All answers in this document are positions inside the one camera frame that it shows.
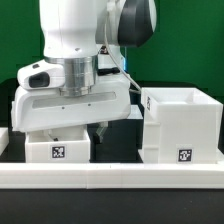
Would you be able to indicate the white border wall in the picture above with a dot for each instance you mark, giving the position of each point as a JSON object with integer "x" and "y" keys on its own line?
{"x": 4, "y": 139}
{"x": 107, "y": 176}

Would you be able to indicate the white drawer cabinet frame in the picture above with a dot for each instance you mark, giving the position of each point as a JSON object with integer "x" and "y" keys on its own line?
{"x": 181, "y": 126}

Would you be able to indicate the white marker sheet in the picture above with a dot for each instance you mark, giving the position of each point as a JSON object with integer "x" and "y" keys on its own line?
{"x": 135, "y": 113}

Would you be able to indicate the white left border wall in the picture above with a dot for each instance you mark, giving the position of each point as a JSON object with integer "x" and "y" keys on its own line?
{"x": 4, "y": 139}

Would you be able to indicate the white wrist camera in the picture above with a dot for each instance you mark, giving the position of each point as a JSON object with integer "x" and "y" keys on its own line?
{"x": 41, "y": 75}

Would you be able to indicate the white front border wall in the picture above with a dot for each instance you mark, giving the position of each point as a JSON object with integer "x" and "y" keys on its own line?
{"x": 107, "y": 176}

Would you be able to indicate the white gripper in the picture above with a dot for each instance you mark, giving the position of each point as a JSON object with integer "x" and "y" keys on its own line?
{"x": 45, "y": 109}

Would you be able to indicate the white drawer box front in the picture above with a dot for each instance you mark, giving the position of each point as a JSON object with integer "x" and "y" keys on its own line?
{"x": 62, "y": 145}

